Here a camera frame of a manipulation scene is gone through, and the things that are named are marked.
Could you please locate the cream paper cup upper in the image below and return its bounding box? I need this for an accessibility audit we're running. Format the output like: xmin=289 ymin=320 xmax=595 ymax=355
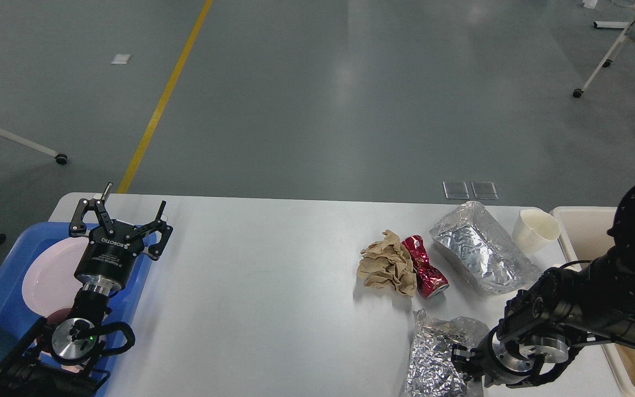
xmin=511 ymin=209 xmax=561 ymax=256

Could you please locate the floor socket plate left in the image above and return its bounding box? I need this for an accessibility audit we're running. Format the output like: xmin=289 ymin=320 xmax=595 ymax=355
xmin=443 ymin=181 xmax=470 ymax=200

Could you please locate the pink plate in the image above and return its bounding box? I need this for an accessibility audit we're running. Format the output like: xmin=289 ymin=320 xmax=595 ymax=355
xmin=21 ymin=237 xmax=88 ymax=317

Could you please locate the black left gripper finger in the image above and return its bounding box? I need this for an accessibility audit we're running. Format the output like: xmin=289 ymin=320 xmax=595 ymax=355
xmin=68 ymin=183 xmax=115 ymax=239
xmin=130 ymin=201 xmax=174 ymax=261

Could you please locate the crushed red can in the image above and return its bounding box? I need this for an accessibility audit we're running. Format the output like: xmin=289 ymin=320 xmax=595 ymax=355
xmin=402 ymin=235 xmax=450 ymax=299

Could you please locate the floor socket plate right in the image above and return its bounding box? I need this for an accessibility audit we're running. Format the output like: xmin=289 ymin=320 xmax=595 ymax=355
xmin=471 ymin=181 xmax=499 ymax=200

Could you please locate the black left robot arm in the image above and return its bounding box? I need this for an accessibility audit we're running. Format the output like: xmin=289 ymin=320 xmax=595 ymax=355
xmin=0 ymin=190 xmax=173 ymax=396

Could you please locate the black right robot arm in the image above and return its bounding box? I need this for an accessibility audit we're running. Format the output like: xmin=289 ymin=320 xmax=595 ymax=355
xmin=450 ymin=186 xmax=635 ymax=389

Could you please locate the crumpled brown paper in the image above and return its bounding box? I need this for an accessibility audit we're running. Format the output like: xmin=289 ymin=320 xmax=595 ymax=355
xmin=356 ymin=229 xmax=417 ymax=298

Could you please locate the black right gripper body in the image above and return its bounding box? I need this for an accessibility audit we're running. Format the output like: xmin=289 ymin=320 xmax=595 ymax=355
xmin=469 ymin=329 xmax=572 ymax=387

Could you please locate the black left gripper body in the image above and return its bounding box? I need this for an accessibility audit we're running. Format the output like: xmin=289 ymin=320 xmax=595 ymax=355
xmin=74 ymin=223 xmax=150 ymax=292

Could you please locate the blue plastic tray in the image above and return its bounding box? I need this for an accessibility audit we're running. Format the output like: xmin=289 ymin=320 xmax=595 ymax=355
xmin=0 ymin=223 xmax=152 ymax=372

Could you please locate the beige waste bin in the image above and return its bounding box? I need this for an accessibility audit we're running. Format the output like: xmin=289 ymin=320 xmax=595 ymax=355
xmin=551 ymin=207 xmax=635 ymax=396

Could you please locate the silver foil bag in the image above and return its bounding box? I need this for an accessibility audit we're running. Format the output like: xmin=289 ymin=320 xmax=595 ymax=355
xmin=429 ymin=201 xmax=543 ymax=296
xmin=399 ymin=309 xmax=489 ymax=396

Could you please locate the floor socket plate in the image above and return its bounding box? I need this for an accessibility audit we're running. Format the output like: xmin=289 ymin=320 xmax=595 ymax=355
xmin=443 ymin=181 xmax=470 ymax=200
xmin=471 ymin=181 xmax=499 ymax=200

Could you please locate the pink ribbed mug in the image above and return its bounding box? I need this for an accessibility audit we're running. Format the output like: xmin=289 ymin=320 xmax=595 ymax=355
xmin=36 ymin=308 xmax=107 ymax=373

